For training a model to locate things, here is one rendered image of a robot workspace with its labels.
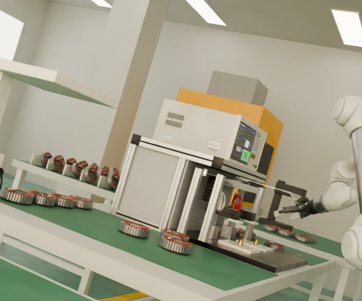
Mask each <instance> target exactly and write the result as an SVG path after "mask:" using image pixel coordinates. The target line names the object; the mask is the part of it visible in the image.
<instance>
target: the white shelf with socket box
mask: <svg viewBox="0 0 362 301"><path fill-rule="evenodd" d="M14 79H17V80H19V81H22V82H25V83H27V84H29V85H32V86H34V87H37V88H40V89H42V90H45V91H49V92H52V93H57V94H61V95H64V96H68V97H73V98H76V99H80V100H84V101H87V102H92V103H96V104H99V105H103V106H107V107H110V108H115V109H117V108H118V105H119V99H117V98H114V97H112V96H110V95H108V94H106V93H104V92H102V91H99V90H97V89H95V88H93V87H91V86H89V85H86V84H84V83H82V82H79V81H77V80H75V79H73V78H71V77H69V76H67V75H64V74H62V73H60V72H58V71H55V70H50V69H45V68H42V67H37V66H32V65H29V64H24V63H19V62H15V61H11V60H7V59H2V58H0V124H1V121H2V117H3V115H4V111H5V108H6V105H7V101H8V98H9V95H10V92H11V88H12V86H13V82H14ZM4 156H5V155H4V154H1V153H0V178H1V184H0V190H1V188H2V181H3V179H2V175H3V173H4V170H3V169H2V168H1V166H2V163H3V160H4Z"/></svg>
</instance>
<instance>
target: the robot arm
mask: <svg viewBox="0 0 362 301"><path fill-rule="evenodd" d="M333 117H334V120H335V121H336V122H337V123H338V124H339V125H340V126H342V127H343V129H344V130H345V132H346V133H347V135H348V137H349V138H350V139H351V140H352V150H353V156H352V157H350V158H349V159H348V160H346V161H339V162H337V163H335V164H334V165H333V167H332V169H331V171H330V177H329V188H328V190H327V192H326V194H323V195H320V196H316V197H315V198H314V199H312V200H309V201H308V202H307V204H306V206H307V208H308V210H304V209H301V208H298V207H297V206H296V205H294V206H289V207H283V209H281V210H277V211H274V217H278V216H282V215H284V214H286V213H295V212H297V213H295V214H291V215H288V217H289V221H291V220H294V219H298V218H301V219H303V217H307V216H309V215H311V214H312V215H314V214H318V213H319V214H323V213H327V212H330V211H339V210H343V209H346V208H348V207H351V206H353V205H354V204H356V203H357V201H358V200H359V206H360V215H359V216H358V217H357V218H356V220H355V221H354V225H353V226H351V227H350V228H349V229H348V230H347V231H346V232H345V234H344V236H343V238H342V242H341V250H342V254H343V256H344V258H345V260H346V261H347V262H348V263H349V264H350V265H352V266H353V267H355V268H357V269H358V270H360V271H362V96H346V97H343V98H341V99H339V100H338V101H337V102H336V104H335V107H334V110H333ZM355 176H356V180H357V190H358V193H357V191H356V189H355V188H352V187H351V185H352V183H353V181H354V178H355Z"/></svg>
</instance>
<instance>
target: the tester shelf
mask: <svg viewBox="0 0 362 301"><path fill-rule="evenodd" d="M131 144H134V145H138V146H141V147H144V148H148V149H152V150H155V151H158V152H162V153H166V154H169V155H173V156H176V157H179V158H183V159H187V160H189V161H192V162H196V163H198V164H201V165H205V166H207V167H210V168H213V169H216V170H219V171H223V172H226V173H229V174H232V175H235V176H238V177H242V178H244V179H248V180H252V181H255V182H258V183H262V184H265V181H266V177H267V176H266V175H264V174H261V173H258V172H256V171H253V170H251V169H249V168H246V167H243V166H241V165H238V164H236V163H234V162H231V161H228V160H226V159H224V158H220V157H217V156H213V155H209V154H206V153H202V152H198V151H195V150H191V149H187V148H183V147H180V146H176V145H172V144H169V143H166V142H162V141H159V140H155V139H150V138H148V137H144V136H140V135H137V134H133V136H132V139H131Z"/></svg>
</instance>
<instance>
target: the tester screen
mask: <svg viewBox="0 0 362 301"><path fill-rule="evenodd" d="M255 135H256V132H254V131H253V130H251V129H250V128H248V127H247V126H245V125H244V124H242V123H240V127H239V130H238V133H237V137H236V140H235V144H234V147H233V150H232V152H233V151H234V152H236V153H238V154H240V155H241V156H242V154H243V150H244V149H245V150H247V151H249V152H250V151H251V149H249V148H247V147H245V143H246V140H247V141H249V142H250V143H253V141H254V137H255ZM237 146H239V147H241V149H240V152H237V151H236V147H237ZM231 157H233V158H235V159H238V160H240V161H242V162H245V161H243V160H241V157H240V158H239V157H236V156H234V155H232V154H231ZM245 163H247V162H245Z"/></svg>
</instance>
